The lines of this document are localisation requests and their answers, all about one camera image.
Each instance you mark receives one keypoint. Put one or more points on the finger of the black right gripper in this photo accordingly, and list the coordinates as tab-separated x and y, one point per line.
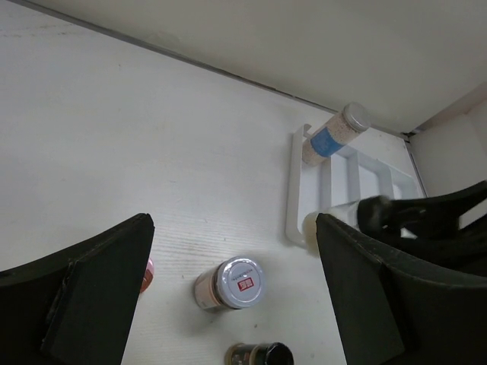
379	214
435	217

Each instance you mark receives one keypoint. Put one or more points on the white plastic organizer tray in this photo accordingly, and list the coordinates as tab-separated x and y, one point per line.
348	176

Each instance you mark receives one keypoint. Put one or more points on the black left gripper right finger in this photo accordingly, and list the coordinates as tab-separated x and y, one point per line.
393	308

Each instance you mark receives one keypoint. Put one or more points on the tall blue label spice bottle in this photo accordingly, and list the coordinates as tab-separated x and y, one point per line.
336	133

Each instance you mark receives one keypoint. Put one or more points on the pink cap spice bottle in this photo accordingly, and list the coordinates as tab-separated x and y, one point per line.
148	276

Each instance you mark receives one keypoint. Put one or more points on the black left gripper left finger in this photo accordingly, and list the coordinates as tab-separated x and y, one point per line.
76	306

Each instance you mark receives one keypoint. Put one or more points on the small black cap pepper jar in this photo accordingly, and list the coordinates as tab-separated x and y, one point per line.
275	353

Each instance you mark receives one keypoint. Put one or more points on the black cap beige spice jar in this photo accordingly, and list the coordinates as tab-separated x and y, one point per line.
347	213

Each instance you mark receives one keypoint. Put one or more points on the white lid brown spice jar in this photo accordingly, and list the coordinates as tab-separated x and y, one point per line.
235	284

